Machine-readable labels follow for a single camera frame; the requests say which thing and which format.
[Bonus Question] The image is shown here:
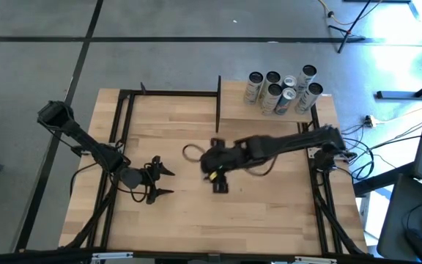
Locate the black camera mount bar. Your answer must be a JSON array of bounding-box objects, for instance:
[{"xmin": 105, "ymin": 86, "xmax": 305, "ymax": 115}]
[{"xmin": 0, "ymin": 249, "xmax": 422, "ymax": 264}]

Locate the silver metal bracket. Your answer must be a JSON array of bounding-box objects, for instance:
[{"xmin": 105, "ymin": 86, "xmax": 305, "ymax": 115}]
[
  {"xmin": 92, "ymin": 252, "xmax": 133, "ymax": 262},
  {"xmin": 293, "ymin": 256, "xmax": 338, "ymax": 264}
]

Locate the wooden shelf board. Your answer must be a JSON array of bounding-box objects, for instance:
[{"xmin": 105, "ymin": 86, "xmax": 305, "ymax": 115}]
[{"xmin": 219, "ymin": 80, "xmax": 313, "ymax": 123}]

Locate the palm print beverage can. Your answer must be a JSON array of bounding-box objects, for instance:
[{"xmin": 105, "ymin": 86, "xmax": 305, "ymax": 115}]
[{"xmin": 243, "ymin": 70, "xmax": 265, "ymax": 106}]

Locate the black-lid white beverage can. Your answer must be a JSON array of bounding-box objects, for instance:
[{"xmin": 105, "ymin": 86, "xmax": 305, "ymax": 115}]
[
  {"xmin": 294, "ymin": 81, "xmax": 325, "ymax": 115},
  {"xmin": 295, "ymin": 64, "xmax": 318, "ymax": 92}
]

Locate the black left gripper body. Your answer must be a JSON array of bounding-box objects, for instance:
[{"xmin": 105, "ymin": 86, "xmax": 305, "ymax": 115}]
[{"xmin": 144, "ymin": 156, "xmax": 163, "ymax": 205}]

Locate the black desk leg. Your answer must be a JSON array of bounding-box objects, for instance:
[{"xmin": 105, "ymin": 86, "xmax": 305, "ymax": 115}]
[{"xmin": 353, "ymin": 163, "xmax": 417, "ymax": 197}]

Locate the black stand base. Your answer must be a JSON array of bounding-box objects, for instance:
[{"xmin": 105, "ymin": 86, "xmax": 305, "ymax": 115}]
[{"xmin": 375, "ymin": 71, "xmax": 422, "ymax": 100}]

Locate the black shelf side support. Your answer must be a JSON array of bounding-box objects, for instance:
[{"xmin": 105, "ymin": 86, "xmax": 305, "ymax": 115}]
[
  {"xmin": 215, "ymin": 75, "xmax": 222, "ymax": 133},
  {"xmin": 308, "ymin": 106, "xmax": 321, "ymax": 125}
]

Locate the yellow floor cable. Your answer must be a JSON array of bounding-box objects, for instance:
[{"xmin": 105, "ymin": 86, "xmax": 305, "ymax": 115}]
[{"xmin": 316, "ymin": 0, "xmax": 382, "ymax": 26}]

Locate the black tripod stand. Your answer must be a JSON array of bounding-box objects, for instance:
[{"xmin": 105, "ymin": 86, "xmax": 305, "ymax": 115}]
[{"xmin": 327, "ymin": 0, "xmax": 371, "ymax": 54}]

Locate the pineapple print beverage can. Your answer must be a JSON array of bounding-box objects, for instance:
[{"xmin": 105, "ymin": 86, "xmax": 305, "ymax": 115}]
[{"xmin": 259, "ymin": 83, "xmax": 284, "ymax": 117}]

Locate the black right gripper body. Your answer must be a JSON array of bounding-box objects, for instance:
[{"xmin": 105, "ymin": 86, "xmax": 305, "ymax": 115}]
[{"xmin": 200, "ymin": 144, "xmax": 243, "ymax": 175}]

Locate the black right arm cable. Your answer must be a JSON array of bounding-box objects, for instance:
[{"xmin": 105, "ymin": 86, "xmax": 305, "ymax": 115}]
[{"xmin": 244, "ymin": 155, "xmax": 278, "ymax": 177}]

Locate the black metal table frame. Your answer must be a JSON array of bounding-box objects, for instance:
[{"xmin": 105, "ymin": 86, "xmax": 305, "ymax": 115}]
[{"xmin": 64, "ymin": 82, "xmax": 368, "ymax": 257}]

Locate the black cable bundle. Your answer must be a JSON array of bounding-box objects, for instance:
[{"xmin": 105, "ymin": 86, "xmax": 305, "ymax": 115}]
[{"xmin": 342, "ymin": 120, "xmax": 422, "ymax": 183}]

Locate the black computer mouse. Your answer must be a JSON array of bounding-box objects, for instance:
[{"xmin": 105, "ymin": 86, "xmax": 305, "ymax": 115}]
[{"xmin": 404, "ymin": 227, "xmax": 422, "ymax": 264}]

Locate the black cable loop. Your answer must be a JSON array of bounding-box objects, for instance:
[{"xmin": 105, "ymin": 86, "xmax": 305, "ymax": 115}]
[{"xmin": 182, "ymin": 143, "xmax": 207, "ymax": 164}]

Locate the silver-lid blue beverage can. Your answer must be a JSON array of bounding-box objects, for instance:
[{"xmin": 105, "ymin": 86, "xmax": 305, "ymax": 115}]
[
  {"xmin": 273, "ymin": 87, "xmax": 298, "ymax": 117},
  {"xmin": 281, "ymin": 74, "xmax": 298, "ymax": 91}
]

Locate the black-lid silver beverage can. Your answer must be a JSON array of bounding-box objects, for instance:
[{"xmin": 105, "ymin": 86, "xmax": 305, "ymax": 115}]
[{"xmin": 262, "ymin": 70, "xmax": 282, "ymax": 92}]

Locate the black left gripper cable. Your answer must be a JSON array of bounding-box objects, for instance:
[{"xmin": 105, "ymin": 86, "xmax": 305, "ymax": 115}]
[{"xmin": 128, "ymin": 181, "xmax": 152, "ymax": 205}]

